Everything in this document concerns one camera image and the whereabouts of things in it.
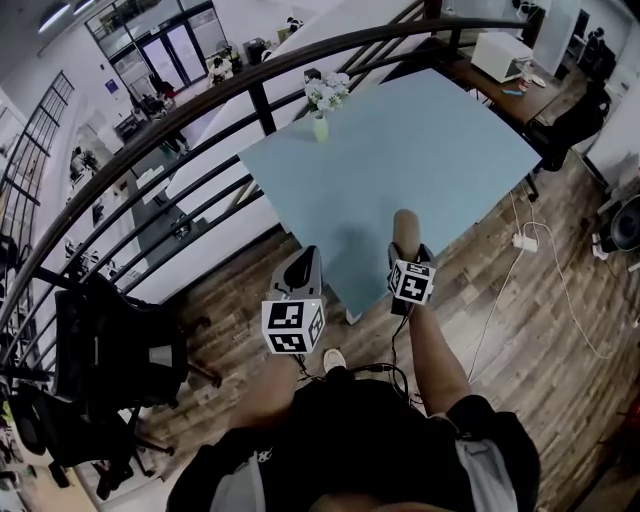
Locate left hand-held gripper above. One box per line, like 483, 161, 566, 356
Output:
260, 244, 328, 357

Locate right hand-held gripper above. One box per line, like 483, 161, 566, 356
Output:
386, 241, 438, 316

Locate tan cylindrical object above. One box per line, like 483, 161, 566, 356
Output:
391, 208, 422, 263

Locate person's right forearm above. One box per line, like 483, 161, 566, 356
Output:
408, 303, 475, 420

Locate person's left forearm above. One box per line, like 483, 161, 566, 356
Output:
233, 351, 307, 437

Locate light blue table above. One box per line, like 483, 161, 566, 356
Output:
238, 66, 545, 327

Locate person's white shoe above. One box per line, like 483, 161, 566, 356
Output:
322, 347, 348, 374

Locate vase with white flowers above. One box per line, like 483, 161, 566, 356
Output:
302, 70, 352, 144

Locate person's black shirt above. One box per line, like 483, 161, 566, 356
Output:
166, 366, 542, 512

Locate black metal railing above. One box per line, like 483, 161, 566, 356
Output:
0, 16, 532, 361

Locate dark wooden desk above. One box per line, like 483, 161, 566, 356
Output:
438, 48, 577, 129

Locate black mesh office chair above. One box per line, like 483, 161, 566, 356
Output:
51, 273, 225, 417

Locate black high-back office chair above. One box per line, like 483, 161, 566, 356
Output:
526, 78, 615, 175

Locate white microwave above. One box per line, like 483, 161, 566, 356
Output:
470, 31, 535, 84

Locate black round-back chair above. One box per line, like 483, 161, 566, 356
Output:
597, 193, 640, 260

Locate black cluttered office chair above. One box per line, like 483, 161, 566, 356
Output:
8, 383, 177, 502

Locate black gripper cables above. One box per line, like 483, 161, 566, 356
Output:
293, 303, 429, 407

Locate white cable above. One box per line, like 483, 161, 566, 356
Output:
467, 177, 621, 386

